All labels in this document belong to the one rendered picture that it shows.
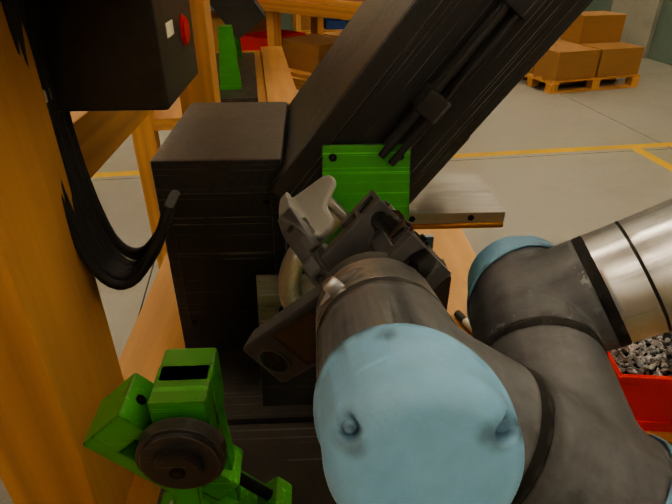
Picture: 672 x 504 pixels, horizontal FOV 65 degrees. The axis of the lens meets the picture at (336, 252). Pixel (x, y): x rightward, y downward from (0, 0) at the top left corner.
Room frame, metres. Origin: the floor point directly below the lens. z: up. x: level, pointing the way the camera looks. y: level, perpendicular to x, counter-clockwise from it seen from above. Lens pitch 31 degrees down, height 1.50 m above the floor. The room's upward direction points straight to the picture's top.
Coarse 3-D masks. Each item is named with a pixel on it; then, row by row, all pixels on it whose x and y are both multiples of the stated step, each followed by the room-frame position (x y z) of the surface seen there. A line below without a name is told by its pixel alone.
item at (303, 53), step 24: (264, 0) 3.77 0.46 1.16; (288, 0) 3.69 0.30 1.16; (312, 0) 3.55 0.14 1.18; (336, 0) 3.43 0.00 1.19; (360, 0) 3.40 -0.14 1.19; (216, 24) 4.29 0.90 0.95; (264, 24) 4.40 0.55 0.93; (312, 24) 4.14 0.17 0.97; (216, 48) 4.31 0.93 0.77; (288, 48) 3.81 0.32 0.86; (312, 48) 3.65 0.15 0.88
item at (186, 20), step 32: (64, 0) 0.53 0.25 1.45; (96, 0) 0.53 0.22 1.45; (128, 0) 0.53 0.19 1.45; (160, 0) 0.56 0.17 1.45; (64, 32) 0.53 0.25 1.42; (96, 32) 0.53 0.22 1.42; (128, 32) 0.53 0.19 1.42; (160, 32) 0.54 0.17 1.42; (192, 32) 0.69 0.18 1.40; (64, 64) 0.52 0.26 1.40; (96, 64) 0.53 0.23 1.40; (128, 64) 0.53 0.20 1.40; (160, 64) 0.53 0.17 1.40; (192, 64) 0.67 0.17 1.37; (64, 96) 0.52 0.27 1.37; (96, 96) 0.53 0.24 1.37; (128, 96) 0.53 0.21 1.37; (160, 96) 0.53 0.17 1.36
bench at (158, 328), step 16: (160, 272) 0.96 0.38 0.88; (160, 288) 0.90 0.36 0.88; (144, 304) 0.84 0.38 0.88; (160, 304) 0.84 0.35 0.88; (176, 304) 0.84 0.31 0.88; (144, 320) 0.79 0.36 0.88; (160, 320) 0.79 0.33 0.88; (176, 320) 0.79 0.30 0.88; (144, 336) 0.74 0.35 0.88; (160, 336) 0.74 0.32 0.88; (176, 336) 0.74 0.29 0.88; (128, 352) 0.70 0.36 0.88; (144, 352) 0.70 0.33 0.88; (160, 352) 0.70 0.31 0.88; (128, 368) 0.66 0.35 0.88; (144, 368) 0.66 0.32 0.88; (144, 480) 0.45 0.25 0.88; (128, 496) 0.42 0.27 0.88; (144, 496) 0.42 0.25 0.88
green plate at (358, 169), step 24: (336, 144) 0.65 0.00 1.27; (360, 144) 0.65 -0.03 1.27; (384, 144) 0.65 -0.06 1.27; (336, 168) 0.64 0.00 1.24; (360, 168) 0.64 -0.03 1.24; (384, 168) 0.64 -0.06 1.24; (408, 168) 0.64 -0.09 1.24; (336, 192) 0.63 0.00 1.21; (360, 192) 0.63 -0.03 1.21; (384, 192) 0.63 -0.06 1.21; (408, 192) 0.64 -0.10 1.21; (408, 216) 0.63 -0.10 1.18
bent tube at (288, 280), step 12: (336, 204) 0.59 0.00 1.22; (336, 216) 0.59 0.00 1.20; (336, 228) 0.59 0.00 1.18; (324, 240) 0.59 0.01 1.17; (288, 252) 0.58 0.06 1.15; (288, 264) 0.57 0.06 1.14; (300, 264) 0.58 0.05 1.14; (288, 276) 0.57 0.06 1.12; (300, 276) 0.58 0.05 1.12; (288, 288) 0.56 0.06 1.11; (300, 288) 0.58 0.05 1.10; (288, 300) 0.56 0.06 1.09
